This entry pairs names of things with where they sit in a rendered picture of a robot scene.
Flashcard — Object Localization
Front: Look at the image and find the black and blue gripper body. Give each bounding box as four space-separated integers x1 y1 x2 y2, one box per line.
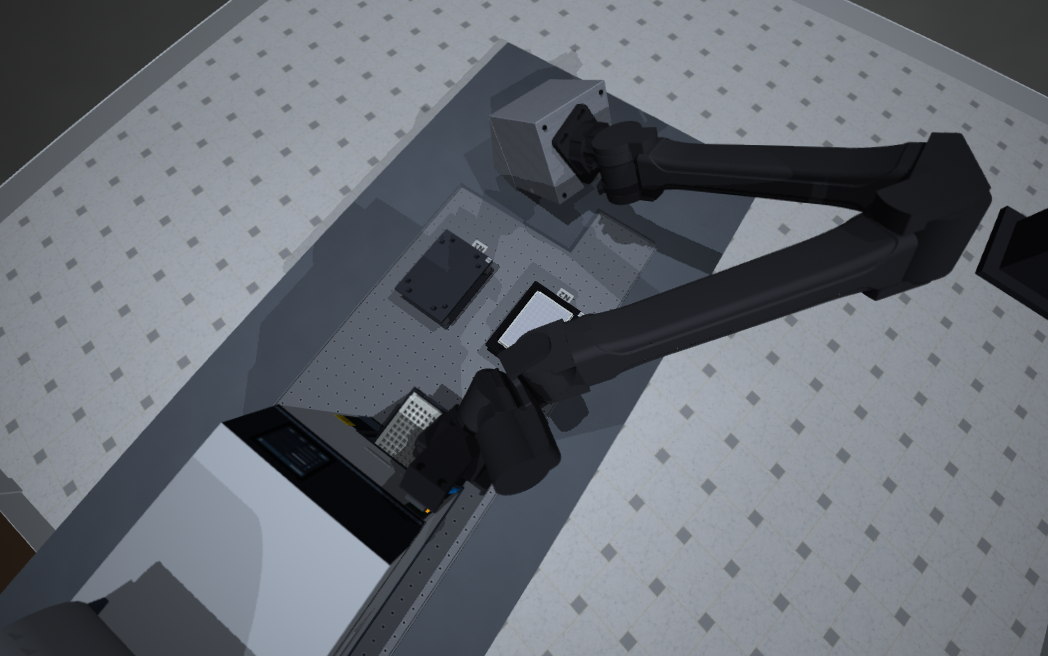
413 408 492 495

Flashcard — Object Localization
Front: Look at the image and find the black rectangular frame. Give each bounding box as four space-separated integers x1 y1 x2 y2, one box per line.
485 281 585 358

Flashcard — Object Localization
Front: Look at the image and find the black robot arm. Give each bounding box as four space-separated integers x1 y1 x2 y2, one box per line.
399 104 992 513

